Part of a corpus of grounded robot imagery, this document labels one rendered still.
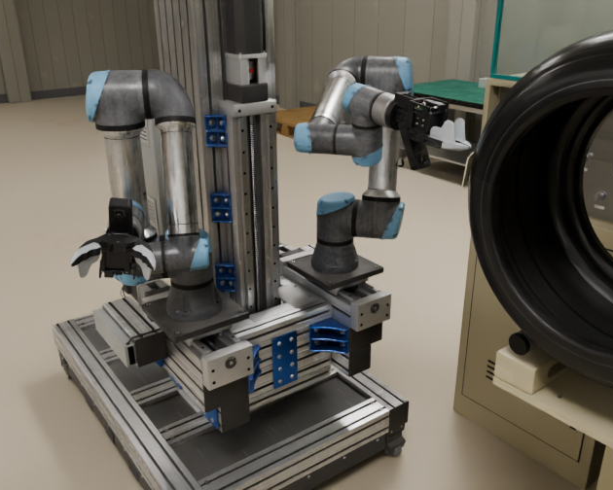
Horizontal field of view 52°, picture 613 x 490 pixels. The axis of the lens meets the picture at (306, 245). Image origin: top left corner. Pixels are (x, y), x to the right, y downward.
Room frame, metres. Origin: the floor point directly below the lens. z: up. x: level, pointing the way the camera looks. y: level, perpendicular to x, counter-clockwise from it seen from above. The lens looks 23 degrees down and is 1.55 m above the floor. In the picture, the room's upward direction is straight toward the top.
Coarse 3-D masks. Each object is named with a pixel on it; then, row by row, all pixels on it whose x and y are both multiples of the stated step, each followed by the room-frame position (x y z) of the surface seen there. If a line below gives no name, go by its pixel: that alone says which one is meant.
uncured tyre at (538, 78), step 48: (576, 48) 1.01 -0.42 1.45; (528, 96) 1.04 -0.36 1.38; (576, 96) 0.96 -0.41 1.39; (480, 144) 1.12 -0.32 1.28; (528, 144) 1.25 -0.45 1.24; (576, 144) 1.25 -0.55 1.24; (480, 192) 1.09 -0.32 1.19; (528, 192) 1.26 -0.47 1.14; (576, 192) 1.25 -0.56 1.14; (480, 240) 1.08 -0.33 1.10; (528, 240) 1.22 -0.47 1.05; (576, 240) 1.22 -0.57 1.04; (528, 288) 1.13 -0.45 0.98; (576, 288) 1.17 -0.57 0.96; (528, 336) 1.01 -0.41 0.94; (576, 336) 0.93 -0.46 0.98
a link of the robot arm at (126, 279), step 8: (144, 240) 1.36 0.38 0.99; (152, 248) 1.36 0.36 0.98; (160, 248) 1.36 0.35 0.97; (160, 256) 1.35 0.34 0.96; (136, 264) 1.33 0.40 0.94; (160, 264) 1.34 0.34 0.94; (136, 272) 1.33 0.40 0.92; (152, 272) 1.35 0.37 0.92; (160, 272) 1.35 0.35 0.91; (120, 280) 1.34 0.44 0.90; (128, 280) 1.33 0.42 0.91; (136, 280) 1.33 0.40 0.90; (144, 280) 1.35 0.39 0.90
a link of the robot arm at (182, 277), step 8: (200, 232) 1.54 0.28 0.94; (160, 240) 1.50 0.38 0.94; (208, 240) 1.52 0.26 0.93; (208, 248) 1.52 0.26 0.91; (168, 272) 1.47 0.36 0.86; (176, 272) 1.48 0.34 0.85; (184, 272) 1.48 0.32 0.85; (192, 272) 1.48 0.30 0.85; (200, 272) 1.49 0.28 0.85; (208, 272) 1.51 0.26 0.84; (176, 280) 1.49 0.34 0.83; (184, 280) 1.48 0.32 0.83; (192, 280) 1.48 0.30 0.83; (200, 280) 1.49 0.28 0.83; (208, 280) 1.51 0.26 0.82
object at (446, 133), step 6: (444, 126) 1.29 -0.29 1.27; (450, 126) 1.28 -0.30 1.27; (432, 132) 1.32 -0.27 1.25; (438, 132) 1.31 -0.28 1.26; (444, 132) 1.29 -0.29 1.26; (450, 132) 1.28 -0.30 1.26; (438, 138) 1.30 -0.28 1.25; (444, 138) 1.29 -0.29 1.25; (450, 138) 1.28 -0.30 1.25; (444, 144) 1.28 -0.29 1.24; (450, 144) 1.28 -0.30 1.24; (456, 144) 1.27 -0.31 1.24; (462, 144) 1.28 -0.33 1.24; (456, 150) 1.28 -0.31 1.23; (462, 150) 1.27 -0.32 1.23
